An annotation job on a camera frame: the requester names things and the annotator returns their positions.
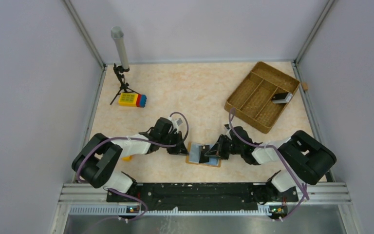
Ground red blue toy bricks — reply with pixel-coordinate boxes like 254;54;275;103
136;94;147;108

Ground small black tripod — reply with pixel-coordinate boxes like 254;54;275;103
110;63;139;105

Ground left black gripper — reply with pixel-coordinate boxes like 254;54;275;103
160;131;189;156

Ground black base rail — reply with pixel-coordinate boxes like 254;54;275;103
106;182;299;212

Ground grey slotted cable duct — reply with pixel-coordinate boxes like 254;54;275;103
69;205;271;216

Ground red yellow button toy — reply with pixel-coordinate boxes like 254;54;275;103
122;156;133;161

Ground small wooden block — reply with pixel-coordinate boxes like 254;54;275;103
301;82;308;92

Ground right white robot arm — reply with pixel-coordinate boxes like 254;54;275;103
200;126;337;204

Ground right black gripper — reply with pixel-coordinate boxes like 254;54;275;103
205;134;243;160

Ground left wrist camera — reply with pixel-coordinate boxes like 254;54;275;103
169;117;183;129

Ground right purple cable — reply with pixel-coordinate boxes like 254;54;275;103
228;108;310;222

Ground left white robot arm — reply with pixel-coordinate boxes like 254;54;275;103
71;116;188;202

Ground yellow toy brick block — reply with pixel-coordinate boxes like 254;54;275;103
118;93;139;107

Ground grey cylinder on tripod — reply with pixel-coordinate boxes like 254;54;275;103
111;26;130;72

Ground grey silver cards in tray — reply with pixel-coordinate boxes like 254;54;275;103
271;92;293;104

